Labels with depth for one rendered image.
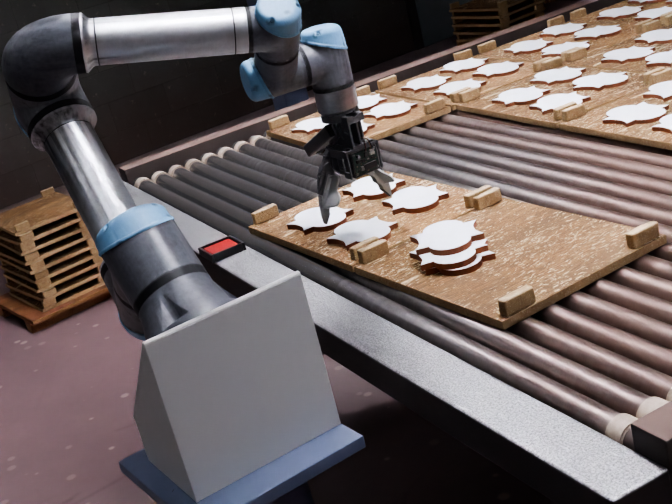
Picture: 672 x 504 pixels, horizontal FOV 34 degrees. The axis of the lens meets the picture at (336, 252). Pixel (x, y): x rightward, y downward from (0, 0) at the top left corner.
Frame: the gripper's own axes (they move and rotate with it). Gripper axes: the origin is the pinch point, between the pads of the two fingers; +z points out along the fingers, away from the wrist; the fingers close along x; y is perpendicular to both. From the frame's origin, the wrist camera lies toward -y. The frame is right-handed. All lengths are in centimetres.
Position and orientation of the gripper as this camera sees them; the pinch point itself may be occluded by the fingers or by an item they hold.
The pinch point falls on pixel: (356, 209)
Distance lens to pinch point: 207.0
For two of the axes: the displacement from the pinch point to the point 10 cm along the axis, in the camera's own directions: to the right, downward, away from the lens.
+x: 8.2, -3.7, 4.3
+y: 5.3, 2.1, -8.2
